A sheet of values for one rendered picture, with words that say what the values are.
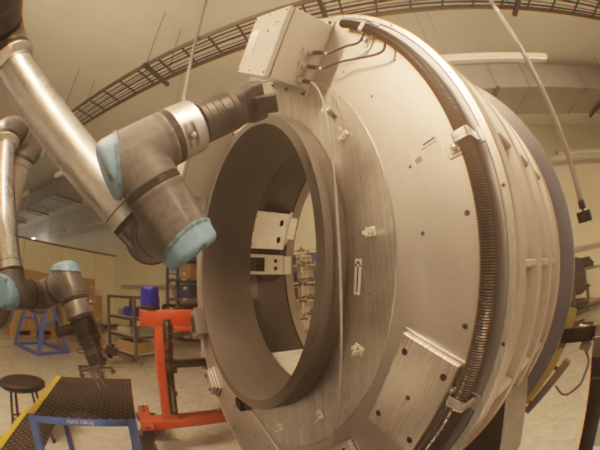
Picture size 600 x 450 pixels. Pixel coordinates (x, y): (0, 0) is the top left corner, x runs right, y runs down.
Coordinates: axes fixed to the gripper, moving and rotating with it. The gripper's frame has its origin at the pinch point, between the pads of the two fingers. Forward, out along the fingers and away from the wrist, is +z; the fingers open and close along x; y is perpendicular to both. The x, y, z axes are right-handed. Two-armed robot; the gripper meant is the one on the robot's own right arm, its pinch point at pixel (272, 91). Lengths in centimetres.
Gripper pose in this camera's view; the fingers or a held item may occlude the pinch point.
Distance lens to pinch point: 63.5
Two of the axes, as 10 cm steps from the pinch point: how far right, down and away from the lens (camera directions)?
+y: 7.6, 3.1, -5.8
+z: 6.4, -5.3, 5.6
